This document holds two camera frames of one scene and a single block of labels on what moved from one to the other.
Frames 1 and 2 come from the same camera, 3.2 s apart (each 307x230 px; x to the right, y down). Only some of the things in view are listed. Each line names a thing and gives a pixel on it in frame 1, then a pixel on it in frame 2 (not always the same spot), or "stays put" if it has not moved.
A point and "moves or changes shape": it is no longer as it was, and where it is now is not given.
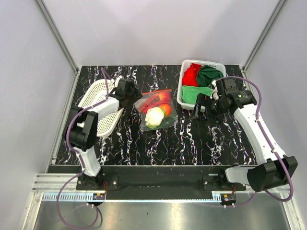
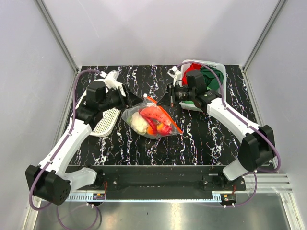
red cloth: [190, 75] stays put
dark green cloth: [206, 74] stays put
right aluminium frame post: [264, 33] stays put
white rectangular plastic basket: [179, 91] stays put
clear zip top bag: [156, 110] moves or changes shape
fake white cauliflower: [154, 117] → [139, 123]
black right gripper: [204, 100] → [171, 88]
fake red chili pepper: [149, 103] → [150, 113]
